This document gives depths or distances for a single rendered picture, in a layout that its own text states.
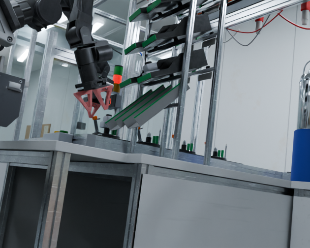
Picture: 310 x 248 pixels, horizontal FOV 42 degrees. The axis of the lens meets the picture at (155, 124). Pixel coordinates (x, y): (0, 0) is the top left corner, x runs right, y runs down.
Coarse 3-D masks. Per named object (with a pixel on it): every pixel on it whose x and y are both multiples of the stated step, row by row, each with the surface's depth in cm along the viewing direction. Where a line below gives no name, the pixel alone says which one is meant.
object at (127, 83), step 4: (176, 56) 185; (160, 60) 181; (164, 60) 182; (160, 64) 181; (140, 76) 176; (128, 80) 175; (132, 80) 174; (136, 80) 175; (120, 84) 184; (124, 84) 180; (128, 84) 176; (132, 84) 180; (136, 84) 186
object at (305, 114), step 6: (300, 78) 206; (306, 78) 200; (300, 84) 204; (306, 84) 200; (300, 90) 203; (306, 90) 199; (300, 96) 202; (306, 96) 198; (300, 102) 201; (306, 102) 198; (300, 108) 200; (306, 108) 197; (300, 114) 199; (306, 114) 197; (300, 120) 199; (306, 120) 196; (300, 126) 198; (306, 126) 195
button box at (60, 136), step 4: (56, 132) 190; (60, 132) 187; (44, 136) 202; (48, 136) 197; (52, 136) 193; (56, 136) 189; (60, 136) 187; (64, 136) 188; (68, 136) 189; (72, 136) 190; (60, 140) 187; (64, 140) 188; (68, 140) 189
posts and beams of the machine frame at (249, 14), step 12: (264, 0) 275; (276, 0) 266; (288, 0) 258; (300, 0) 251; (240, 12) 293; (252, 12) 282; (264, 12) 272; (216, 24) 311; (228, 24) 300; (240, 24) 295; (132, 36) 310; (204, 48) 326; (132, 60) 308; (132, 72) 306; (192, 120) 319; (120, 132) 297; (192, 132) 317
